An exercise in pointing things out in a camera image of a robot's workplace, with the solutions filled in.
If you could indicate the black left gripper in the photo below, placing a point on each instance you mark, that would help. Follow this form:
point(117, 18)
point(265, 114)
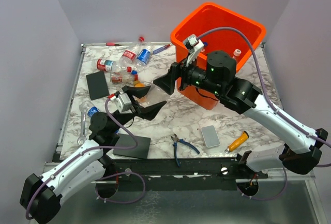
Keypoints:
point(148, 112)

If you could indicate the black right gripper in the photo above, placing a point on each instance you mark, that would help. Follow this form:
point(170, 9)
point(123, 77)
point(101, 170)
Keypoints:
point(167, 82)

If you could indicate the small orange juice bottle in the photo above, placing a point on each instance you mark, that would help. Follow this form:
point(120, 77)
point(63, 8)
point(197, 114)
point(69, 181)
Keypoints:
point(138, 84)

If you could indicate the clear bottle blue label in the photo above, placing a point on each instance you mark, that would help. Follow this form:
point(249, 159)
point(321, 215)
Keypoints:
point(143, 57)

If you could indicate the red cap clear bottle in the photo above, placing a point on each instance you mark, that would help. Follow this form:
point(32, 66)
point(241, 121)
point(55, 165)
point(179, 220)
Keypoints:
point(127, 78)

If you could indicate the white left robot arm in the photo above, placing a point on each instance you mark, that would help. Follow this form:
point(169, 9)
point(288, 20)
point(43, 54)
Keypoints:
point(42, 196)

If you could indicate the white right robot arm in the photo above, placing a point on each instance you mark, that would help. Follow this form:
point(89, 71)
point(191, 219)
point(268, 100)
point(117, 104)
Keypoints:
point(301, 150)

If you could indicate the orange plastic bin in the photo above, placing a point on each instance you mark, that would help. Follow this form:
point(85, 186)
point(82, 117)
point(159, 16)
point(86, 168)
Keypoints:
point(220, 29)

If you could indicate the black foam block left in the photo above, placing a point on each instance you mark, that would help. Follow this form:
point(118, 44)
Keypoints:
point(97, 85)

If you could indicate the black foam pad front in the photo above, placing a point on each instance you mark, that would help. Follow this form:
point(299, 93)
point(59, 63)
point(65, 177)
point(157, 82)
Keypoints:
point(139, 152)

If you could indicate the red label water bottle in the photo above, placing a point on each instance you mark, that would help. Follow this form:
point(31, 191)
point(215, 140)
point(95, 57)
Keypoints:
point(112, 66)

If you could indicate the silver wrench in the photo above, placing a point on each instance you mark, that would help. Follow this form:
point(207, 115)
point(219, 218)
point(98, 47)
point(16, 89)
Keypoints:
point(82, 137)

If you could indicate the grey metal tin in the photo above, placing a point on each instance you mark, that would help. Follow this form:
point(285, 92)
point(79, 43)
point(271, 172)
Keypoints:
point(210, 136)

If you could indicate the red screwdriver at back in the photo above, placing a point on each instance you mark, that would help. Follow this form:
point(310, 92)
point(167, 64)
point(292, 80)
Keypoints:
point(111, 44)

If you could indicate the orange utility knife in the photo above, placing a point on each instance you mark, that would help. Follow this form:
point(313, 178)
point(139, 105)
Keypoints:
point(238, 142)

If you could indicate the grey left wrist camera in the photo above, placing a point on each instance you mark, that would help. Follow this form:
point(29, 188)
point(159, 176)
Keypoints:
point(123, 102)

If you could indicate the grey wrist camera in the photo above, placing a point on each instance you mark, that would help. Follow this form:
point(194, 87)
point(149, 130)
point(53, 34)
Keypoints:
point(123, 102)
point(194, 46)

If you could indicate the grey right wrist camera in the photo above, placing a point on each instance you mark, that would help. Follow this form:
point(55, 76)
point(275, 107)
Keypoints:
point(194, 46)

